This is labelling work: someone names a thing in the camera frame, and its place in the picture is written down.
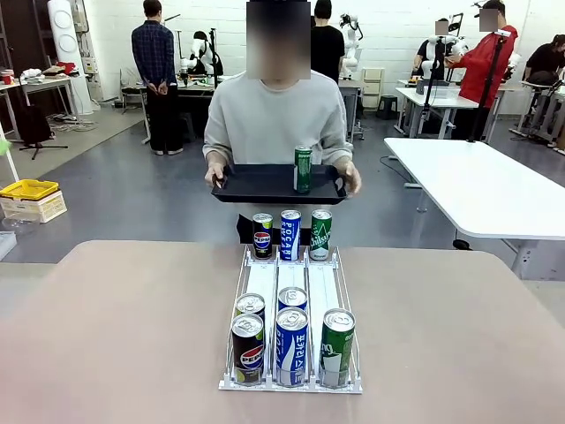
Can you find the blue Pocari Sweat can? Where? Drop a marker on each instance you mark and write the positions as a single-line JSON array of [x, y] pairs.
[[290, 236], [292, 297], [291, 349]]

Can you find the person's right forearm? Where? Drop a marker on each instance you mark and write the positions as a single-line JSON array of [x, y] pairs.
[[216, 146]]

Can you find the yellow plastic crate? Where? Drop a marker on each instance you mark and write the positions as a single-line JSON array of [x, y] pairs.
[[28, 189]]

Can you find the white drawer unit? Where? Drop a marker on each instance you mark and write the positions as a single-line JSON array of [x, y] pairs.
[[373, 88]]

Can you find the black stool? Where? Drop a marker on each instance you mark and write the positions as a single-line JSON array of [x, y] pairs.
[[387, 106]]

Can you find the grey workshop table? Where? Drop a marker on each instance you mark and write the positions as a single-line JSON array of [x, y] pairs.
[[194, 86]]

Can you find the person in grey sweater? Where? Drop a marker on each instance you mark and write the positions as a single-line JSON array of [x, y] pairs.
[[278, 119]]

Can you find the black camera tripod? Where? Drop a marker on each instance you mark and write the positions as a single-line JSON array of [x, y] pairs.
[[434, 75]]

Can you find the white plastic crate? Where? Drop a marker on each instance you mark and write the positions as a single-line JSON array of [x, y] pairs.
[[39, 207]]

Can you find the person's right hand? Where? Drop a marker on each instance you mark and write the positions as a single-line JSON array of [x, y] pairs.
[[213, 174]]

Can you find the clear white can dispenser rack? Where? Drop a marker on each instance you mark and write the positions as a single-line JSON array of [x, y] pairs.
[[260, 278]]

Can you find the cluttered white desk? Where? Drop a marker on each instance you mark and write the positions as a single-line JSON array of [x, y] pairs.
[[44, 81]]

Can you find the person's left hand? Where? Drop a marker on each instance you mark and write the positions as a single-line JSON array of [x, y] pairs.
[[354, 179]]

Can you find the tall black camera pole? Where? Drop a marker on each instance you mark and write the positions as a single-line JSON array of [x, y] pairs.
[[490, 84]]

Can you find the person's left forearm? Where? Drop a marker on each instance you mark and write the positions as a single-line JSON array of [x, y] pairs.
[[340, 146]]

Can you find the white background robot arms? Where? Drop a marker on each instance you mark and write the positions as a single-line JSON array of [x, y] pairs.
[[448, 44]]

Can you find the black Pepsi can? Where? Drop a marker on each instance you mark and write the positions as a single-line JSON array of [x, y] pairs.
[[248, 353], [250, 304], [262, 238]]

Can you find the white background humanoid robot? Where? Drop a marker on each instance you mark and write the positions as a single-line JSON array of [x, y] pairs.
[[351, 40]]

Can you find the white desk with white legs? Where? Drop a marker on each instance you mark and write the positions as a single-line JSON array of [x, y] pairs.
[[424, 95]]

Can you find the seated person in dark top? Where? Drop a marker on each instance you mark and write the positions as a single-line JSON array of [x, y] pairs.
[[423, 52]]

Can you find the white background robot, black stand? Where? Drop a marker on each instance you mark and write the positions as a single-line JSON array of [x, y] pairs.
[[198, 50]]

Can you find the man in plaid shirt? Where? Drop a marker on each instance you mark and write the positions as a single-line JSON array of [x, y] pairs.
[[154, 57]]

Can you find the large white table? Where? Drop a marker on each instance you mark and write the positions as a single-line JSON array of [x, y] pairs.
[[476, 185]]

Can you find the white standing air conditioner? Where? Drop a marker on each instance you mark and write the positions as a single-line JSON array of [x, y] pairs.
[[66, 57]]

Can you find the black serving tray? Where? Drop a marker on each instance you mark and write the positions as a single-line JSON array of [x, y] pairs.
[[265, 183]]

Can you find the red cup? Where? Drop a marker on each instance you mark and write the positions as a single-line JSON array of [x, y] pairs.
[[6, 79]]

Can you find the green Chilsung cider can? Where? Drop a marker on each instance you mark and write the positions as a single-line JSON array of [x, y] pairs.
[[320, 238], [303, 170], [336, 349]]

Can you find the man in black t-shirt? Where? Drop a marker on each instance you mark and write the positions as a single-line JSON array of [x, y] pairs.
[[329, 48]]

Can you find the clear plastic bowl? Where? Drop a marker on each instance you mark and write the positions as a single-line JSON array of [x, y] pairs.
[[20, 225]]

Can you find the person in red jacket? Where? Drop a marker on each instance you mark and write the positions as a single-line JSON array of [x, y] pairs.
[[483, 66]]

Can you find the black floor stand with bag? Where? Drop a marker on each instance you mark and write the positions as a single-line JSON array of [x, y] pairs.
[[33, 123]]

